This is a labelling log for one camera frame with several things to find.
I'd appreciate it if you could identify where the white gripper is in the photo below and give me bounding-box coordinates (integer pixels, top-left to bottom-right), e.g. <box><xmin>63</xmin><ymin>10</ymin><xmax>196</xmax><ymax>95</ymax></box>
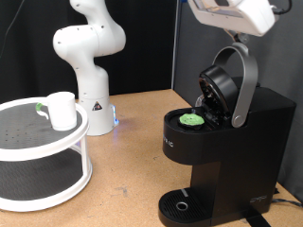
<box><xmin>187</xmin><ymin>0</ymin><xmax>279</xmax><ymax>44</ymax></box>

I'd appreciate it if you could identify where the silver handle brewer lid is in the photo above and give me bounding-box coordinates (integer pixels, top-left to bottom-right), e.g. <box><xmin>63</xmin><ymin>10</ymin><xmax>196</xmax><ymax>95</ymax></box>
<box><xmin>198</xmin><ymin>42</ymin><xmax>259</xmax><ymax>129</ymax></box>

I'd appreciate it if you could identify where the green coffee pod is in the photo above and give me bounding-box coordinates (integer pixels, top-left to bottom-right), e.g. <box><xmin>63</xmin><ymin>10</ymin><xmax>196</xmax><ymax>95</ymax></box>
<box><xmin>179</xmin><ymin>113</ymin><xmax>205</xmax><ymax>127</ymax></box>

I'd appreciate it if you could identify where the black Keurig coffee machine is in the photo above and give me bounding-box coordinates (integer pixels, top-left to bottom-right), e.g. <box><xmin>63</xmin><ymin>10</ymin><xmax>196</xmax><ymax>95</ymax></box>
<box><xmin>158</xmin><ymin>75</ymin><xmax>297</xmax><ymax>227</ymax></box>

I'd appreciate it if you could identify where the black drip tray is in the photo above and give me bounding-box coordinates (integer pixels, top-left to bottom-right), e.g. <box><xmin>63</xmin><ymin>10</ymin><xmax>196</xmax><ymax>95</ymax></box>
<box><xmin>158</xmin><ymin>187</ymin><xmax>213</xmax><ymax>227</ymax></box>

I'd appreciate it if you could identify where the white mug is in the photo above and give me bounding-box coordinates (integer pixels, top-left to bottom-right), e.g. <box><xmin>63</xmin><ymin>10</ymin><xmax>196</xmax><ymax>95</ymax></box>
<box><xmin>35</xmin><ymin>91</ymin><xmax>79</xmax><ymax>131</ymax></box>

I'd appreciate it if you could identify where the white two-tier turntable shelf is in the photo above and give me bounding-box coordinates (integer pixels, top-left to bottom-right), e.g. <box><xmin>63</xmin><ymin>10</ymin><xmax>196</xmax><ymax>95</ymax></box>
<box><xmin>0</xmin><ymin>96</ymin><xmax>94</xmax><ymax>213</ymax></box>

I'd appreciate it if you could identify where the black camera cable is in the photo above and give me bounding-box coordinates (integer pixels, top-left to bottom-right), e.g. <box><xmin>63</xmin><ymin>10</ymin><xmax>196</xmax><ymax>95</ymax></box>
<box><xmin>272</xmin><ymin>0</ymin><xmax>294</xmax><ymax>16</ymax></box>

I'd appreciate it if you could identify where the braided power cable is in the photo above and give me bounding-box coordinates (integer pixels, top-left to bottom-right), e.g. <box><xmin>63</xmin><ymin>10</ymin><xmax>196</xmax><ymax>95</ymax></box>
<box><xmin>272</xmin><ymin>198</ymin><xmax>303</xmax><ymax>208</ymax></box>

